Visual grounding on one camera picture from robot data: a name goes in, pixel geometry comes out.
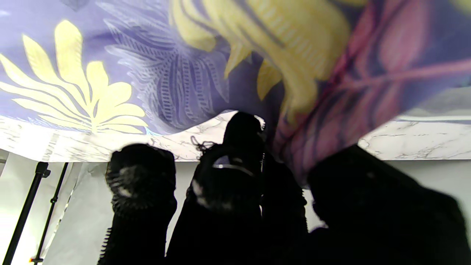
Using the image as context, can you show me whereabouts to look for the black stand pole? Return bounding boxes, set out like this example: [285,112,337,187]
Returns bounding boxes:
[30,162,70,264]

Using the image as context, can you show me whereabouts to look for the black tripod stand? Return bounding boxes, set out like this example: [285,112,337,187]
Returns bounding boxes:
[2,162,50,265]

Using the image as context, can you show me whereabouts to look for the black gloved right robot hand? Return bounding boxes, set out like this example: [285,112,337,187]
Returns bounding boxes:
[98,112,471,265]

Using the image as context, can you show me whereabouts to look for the blue floral pillowcase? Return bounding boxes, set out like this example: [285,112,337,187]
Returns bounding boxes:
[0,0,471,184]

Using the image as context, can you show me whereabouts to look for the white backdrop cloth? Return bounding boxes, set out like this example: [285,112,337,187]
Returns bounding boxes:
[0,149,471,265]

